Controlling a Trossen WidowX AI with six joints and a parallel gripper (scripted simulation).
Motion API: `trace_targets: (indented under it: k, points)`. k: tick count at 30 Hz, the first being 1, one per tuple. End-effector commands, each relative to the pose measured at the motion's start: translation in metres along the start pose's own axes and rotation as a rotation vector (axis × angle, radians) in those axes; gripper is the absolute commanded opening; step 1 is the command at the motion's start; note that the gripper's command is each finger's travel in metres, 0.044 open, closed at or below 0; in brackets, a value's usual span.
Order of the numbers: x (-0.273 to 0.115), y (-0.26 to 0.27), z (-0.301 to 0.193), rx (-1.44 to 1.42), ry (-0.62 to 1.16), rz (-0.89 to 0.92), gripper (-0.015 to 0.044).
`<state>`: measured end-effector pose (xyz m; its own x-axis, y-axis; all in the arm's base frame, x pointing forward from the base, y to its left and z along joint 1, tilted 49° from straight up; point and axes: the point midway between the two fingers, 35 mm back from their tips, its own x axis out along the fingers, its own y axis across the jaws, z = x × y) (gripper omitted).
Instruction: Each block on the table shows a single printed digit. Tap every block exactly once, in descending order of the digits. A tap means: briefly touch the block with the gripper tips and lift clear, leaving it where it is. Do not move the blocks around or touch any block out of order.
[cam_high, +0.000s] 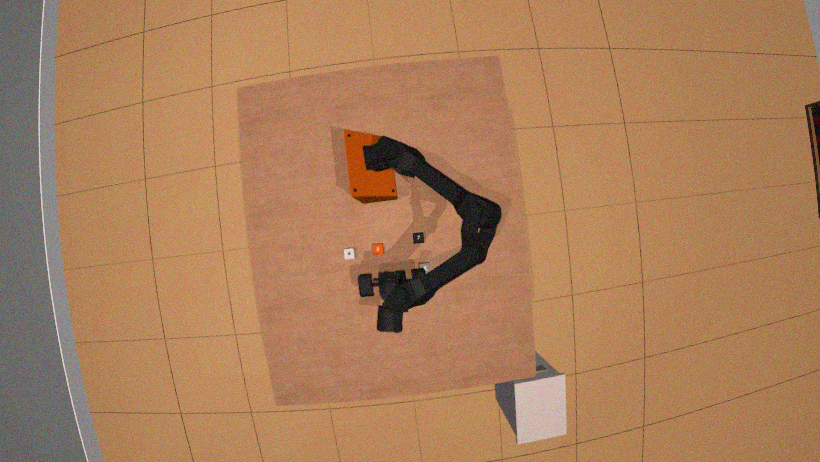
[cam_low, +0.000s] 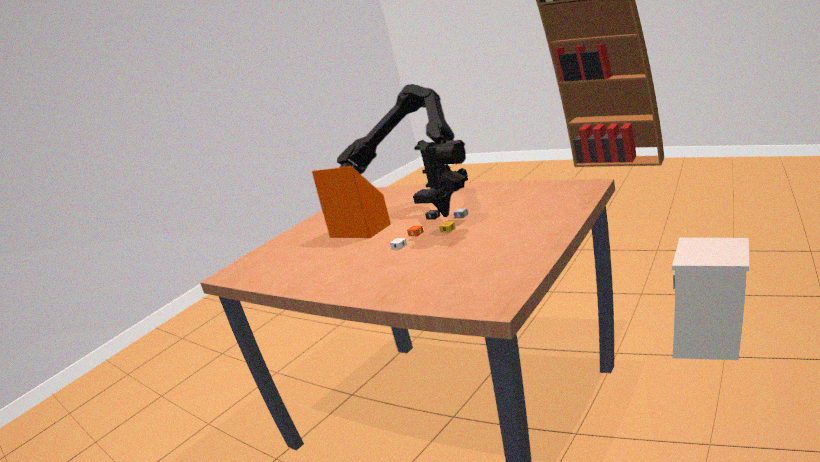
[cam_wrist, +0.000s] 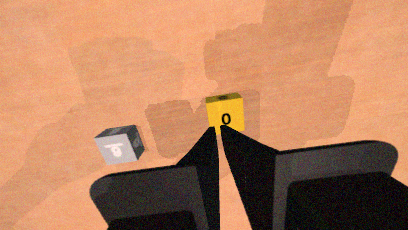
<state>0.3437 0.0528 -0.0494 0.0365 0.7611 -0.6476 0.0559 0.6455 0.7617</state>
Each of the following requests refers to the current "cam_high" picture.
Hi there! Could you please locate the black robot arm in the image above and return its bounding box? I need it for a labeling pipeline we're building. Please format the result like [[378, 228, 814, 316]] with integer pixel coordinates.
[[363, 135, 501, 333]]

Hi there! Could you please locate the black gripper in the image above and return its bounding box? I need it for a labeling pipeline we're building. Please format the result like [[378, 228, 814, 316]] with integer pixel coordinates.
[[358, 268, 426, 297]]

